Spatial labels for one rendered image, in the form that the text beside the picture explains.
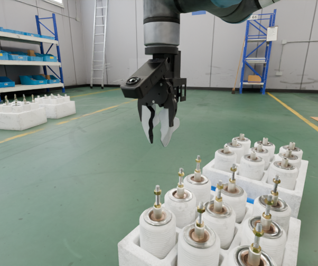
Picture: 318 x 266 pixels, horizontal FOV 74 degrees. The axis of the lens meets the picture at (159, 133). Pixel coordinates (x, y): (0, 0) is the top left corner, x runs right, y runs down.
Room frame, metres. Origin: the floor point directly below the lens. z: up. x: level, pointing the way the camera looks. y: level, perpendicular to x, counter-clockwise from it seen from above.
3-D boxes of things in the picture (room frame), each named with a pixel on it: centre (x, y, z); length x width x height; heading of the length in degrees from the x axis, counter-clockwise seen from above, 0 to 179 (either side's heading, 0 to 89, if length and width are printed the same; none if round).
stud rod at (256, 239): (0.33, -0.19, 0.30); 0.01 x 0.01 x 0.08
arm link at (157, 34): (0.48, 0.00, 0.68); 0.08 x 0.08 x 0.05
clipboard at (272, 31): (5.49, -2.68, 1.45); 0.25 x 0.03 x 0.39; 71
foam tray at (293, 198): (0.94, -0.48, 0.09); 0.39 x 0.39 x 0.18; 53
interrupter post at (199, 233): (0.40, -0.09, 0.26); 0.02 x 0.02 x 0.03
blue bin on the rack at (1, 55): (4.53, 3.37, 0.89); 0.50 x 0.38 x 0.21; 71
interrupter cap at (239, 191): (0.59, -0.23, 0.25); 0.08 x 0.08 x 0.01
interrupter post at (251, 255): (0.33, -0.19, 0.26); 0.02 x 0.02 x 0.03
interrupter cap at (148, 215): (0.47, 0.00, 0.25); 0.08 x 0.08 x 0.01
